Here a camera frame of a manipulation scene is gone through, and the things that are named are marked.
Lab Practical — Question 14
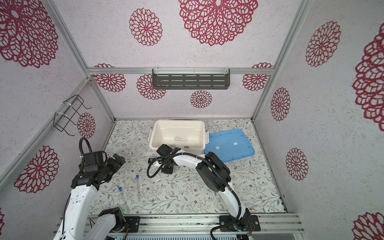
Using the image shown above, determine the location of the clear glass tube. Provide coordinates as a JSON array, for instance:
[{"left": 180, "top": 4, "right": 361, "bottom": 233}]
[{"left": 174, "top": 137, "right": 189, "bottom": 142}]

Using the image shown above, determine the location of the white plastic storage bin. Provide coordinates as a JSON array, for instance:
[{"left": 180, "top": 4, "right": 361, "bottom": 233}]
[{"left": 148, "top": 120, "right": 209, "bottom": 155}]

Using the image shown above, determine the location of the blue plastic bin lid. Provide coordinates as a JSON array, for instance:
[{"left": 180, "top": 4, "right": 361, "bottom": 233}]
[{"left": 204, "top": 129, "right": 255, "bottom": 163}]

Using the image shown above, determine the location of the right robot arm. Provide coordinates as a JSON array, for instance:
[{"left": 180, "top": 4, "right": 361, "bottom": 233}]
[{"left": 147, "top": 144, "right": 261, "bottom": 240}]

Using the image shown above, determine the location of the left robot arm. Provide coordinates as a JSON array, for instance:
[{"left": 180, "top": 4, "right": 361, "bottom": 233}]
[{"left": 54, "top": 137, "right": 131, "bottom": 240}]

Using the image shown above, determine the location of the blue-capped test tube right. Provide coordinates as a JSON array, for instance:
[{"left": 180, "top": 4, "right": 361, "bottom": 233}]
[{"left": 136, "top": 175, "right": 141, "bottom": 203}]

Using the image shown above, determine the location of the blue-capped test tube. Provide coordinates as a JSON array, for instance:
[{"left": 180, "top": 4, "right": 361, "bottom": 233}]
[
  {"left": 136, "top": 175, "right": 141, "bottom": 203},
  {"left": 118, "top": 187, "right": 130, "bottom": 214}
]

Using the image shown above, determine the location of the blue-capped test tube left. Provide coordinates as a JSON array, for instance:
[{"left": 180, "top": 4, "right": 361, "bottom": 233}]
[{"left": 118, "top": 187, "right": 130, "bottom": 214}]

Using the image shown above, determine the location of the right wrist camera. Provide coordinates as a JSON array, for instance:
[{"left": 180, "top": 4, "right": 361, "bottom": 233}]
[{"left": 148, "top": 158, "right": 162, "bottom": 167}]

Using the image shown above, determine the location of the black wire wall rack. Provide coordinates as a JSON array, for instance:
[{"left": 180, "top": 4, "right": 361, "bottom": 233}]
[{"left": 52, "top": 95, "right": 92, "bottom": 137}]

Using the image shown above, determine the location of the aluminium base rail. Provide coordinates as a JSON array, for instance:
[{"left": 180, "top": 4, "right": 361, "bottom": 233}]
[{"left": 53, "top": 212, "right": 306, "bottom": 238}]

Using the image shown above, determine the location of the dark grey wall shelf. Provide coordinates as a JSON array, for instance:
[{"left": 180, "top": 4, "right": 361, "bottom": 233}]
[{"left": 152, "top": 69, "right": 231, "bottom": 90}]

